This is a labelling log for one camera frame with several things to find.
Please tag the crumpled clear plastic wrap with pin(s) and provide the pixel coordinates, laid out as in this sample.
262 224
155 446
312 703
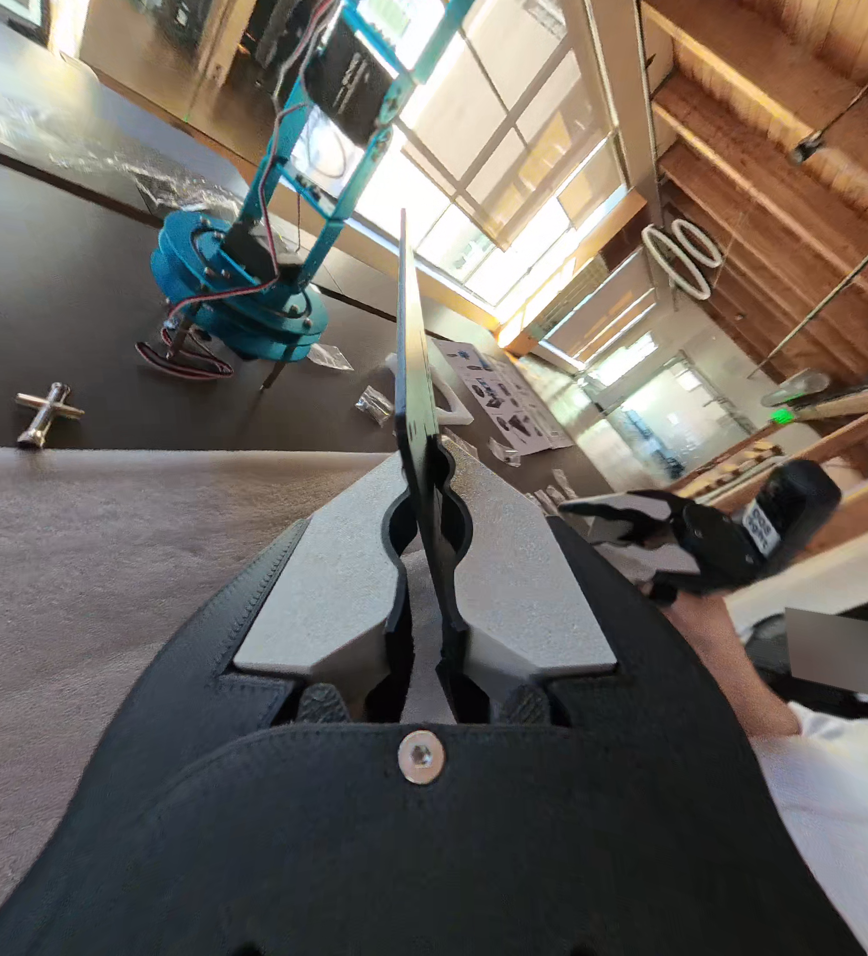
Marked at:
180 194

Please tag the person's right forearm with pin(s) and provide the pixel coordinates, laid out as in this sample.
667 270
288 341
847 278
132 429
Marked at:
732 657

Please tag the green exit sign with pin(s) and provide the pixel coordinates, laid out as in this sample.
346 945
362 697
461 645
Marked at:
780 415

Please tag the blue toy robot arm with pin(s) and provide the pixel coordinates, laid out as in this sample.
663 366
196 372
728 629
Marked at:
239 306

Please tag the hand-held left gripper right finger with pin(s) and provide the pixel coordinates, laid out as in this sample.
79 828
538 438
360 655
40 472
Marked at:
531 597

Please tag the person's white shirt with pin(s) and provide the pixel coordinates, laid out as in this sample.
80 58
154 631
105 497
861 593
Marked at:
837 821

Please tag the set of labelled screw bags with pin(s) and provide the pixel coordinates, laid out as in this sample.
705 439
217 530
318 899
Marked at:
374 407

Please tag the large window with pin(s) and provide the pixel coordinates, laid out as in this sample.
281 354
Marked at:
523 149

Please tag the black ceiling spotlight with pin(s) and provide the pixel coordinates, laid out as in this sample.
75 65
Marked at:
803 149

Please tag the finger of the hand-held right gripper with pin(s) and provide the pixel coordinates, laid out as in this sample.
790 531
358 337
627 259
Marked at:
650 556
620 508

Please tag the silver cross wrench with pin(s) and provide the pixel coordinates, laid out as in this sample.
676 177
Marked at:
53 407

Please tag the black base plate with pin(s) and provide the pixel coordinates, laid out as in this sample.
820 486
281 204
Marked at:
415 373

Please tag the printed assembly manual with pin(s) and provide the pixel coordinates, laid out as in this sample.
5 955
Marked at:
508 403

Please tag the large white foam sheet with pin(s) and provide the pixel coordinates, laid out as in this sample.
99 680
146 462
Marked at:
105 560

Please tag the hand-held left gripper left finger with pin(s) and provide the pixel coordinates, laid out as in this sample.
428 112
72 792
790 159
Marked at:
322 597

